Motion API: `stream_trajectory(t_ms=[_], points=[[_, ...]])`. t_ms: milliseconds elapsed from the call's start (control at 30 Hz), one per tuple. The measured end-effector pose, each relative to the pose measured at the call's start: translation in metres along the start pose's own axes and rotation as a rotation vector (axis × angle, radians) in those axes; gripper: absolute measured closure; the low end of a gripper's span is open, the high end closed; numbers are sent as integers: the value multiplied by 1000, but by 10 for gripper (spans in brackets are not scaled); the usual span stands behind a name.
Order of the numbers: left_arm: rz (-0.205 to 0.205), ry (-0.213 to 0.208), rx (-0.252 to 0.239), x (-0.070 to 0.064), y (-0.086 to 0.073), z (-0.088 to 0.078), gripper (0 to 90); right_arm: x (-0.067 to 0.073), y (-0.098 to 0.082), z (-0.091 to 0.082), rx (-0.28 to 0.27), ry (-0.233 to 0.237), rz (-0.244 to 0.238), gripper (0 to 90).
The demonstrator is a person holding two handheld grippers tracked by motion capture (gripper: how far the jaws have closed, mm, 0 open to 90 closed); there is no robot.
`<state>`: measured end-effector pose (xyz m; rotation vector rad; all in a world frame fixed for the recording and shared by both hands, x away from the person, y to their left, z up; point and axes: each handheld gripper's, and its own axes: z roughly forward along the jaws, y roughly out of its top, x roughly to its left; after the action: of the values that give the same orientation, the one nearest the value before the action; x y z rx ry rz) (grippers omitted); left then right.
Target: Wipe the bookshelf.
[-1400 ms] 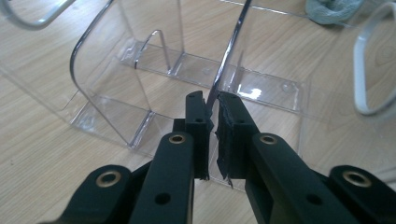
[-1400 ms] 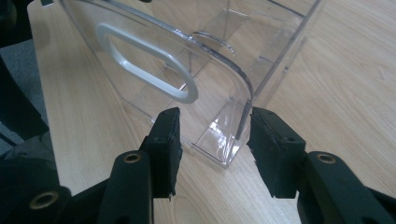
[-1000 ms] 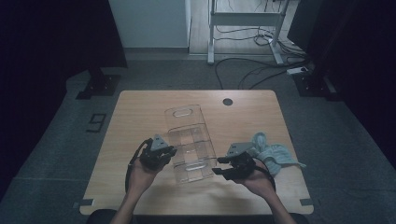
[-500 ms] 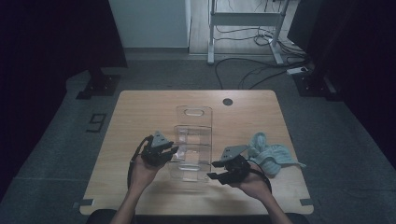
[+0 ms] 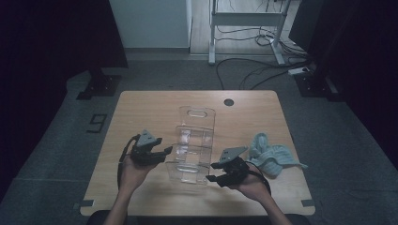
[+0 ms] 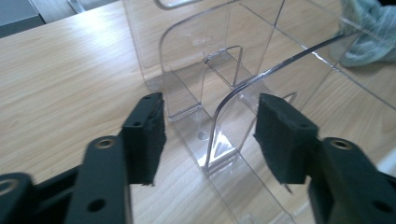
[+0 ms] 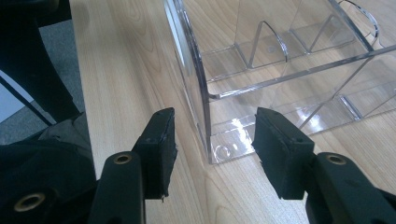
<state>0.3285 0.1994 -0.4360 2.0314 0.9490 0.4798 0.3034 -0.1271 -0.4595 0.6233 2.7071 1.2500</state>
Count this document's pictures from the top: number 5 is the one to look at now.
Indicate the white power strip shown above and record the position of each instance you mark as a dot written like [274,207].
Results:
[298,71]

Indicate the grey tape piece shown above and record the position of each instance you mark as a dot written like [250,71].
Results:
[86,203]
[309,203]

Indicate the light blue towel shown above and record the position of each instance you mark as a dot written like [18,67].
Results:
[272,157]

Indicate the person's left hand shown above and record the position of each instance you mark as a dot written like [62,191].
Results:
[133,176]

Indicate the clear acrylic divided organizer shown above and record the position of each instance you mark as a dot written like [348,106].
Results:
[192,146]

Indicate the dark curtain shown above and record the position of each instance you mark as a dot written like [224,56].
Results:
[47,62]
[369,62]

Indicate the white metal desk frame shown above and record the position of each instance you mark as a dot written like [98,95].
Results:
[244,18]

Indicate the black stand base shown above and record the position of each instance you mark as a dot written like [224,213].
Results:
[313,87]
[100,86]

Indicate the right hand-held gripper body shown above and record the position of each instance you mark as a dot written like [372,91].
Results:
[236,172]

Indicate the black round table grommet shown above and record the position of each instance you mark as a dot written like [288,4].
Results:
[228,102]

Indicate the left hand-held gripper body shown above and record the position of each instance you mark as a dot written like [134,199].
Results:
[145,154]

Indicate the person's right hand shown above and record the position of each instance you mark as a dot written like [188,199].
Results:
[255,189]

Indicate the person's dark clothing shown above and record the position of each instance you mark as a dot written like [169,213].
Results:
[95,219]

